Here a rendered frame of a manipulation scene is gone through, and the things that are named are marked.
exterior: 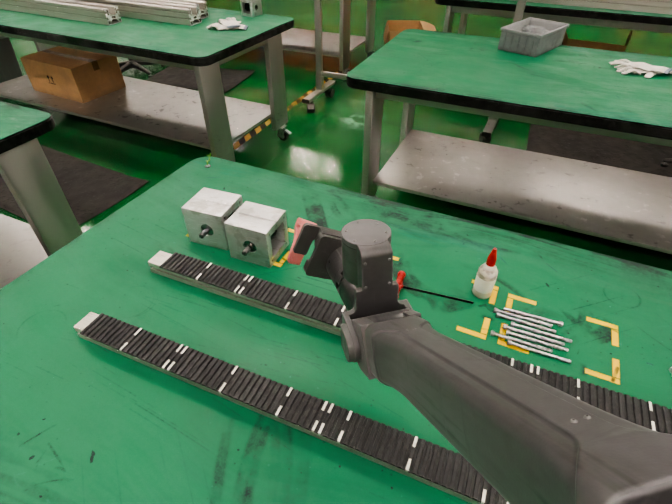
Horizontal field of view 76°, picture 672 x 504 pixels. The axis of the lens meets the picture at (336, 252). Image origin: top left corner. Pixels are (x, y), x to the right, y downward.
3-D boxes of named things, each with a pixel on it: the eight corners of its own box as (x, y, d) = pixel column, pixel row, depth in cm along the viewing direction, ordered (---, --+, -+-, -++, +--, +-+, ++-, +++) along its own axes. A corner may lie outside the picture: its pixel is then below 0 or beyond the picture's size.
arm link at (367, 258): (349, 370, 47) (424, 353, 48) (347, 287, 40) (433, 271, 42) (325, 300, 57) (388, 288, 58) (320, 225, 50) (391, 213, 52)
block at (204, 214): (184, 247, 99) (174, 213, 92) (211, 219, 107) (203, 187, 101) (222, 257, 96) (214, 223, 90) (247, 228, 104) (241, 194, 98)
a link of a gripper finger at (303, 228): (291, 198, 64) (308, 229, 56) (334, 209, 67) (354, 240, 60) (276, 237, 67) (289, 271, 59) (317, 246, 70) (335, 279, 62)
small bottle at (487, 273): (494, 297, 87) (509, 253, 79) (477, 301, 86) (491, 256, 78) (484, 284, 89) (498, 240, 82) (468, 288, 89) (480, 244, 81)
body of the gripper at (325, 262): (318, 228, 58) (335, 258, 52) (380, 243, 63) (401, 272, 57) (301, 267, 61) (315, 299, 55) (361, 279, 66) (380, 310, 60)
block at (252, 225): (224, 263, 94) (216, 229, 88) (251, 234, 102) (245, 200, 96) (264, 275, 92) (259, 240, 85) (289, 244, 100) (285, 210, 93)
